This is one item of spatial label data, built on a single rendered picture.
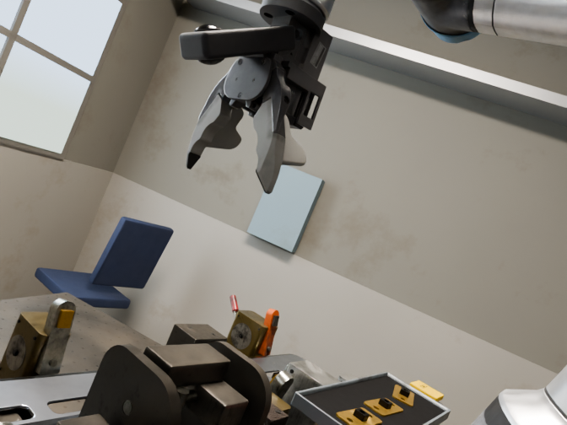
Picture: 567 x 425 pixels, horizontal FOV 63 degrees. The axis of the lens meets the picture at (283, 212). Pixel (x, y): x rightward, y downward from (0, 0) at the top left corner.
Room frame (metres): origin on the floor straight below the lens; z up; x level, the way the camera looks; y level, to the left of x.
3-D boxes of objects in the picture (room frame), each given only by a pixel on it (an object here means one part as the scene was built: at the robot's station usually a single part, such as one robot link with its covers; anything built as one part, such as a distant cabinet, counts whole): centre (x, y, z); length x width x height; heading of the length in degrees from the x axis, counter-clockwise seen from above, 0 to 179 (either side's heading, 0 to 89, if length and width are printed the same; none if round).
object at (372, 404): (0.75, -0.27, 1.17); 0.08 x 0.04 x 0.01; 141
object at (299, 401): (0.76, -0.27, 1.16); 0.37 x 0.14 x 0.02; 145
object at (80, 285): (2.82, 0.93, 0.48); 0.56 x 0.53 x 0.96; 74
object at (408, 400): (0.86, -0.34, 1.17); 0.08 x 0.04 x 0.01; 162
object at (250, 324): (1.36, -0.04, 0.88); 0.14 x 0.09 x 0.36; 55
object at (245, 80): (0.52, 0.07, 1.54); 0.09 x 0.08 x 0.12; 134
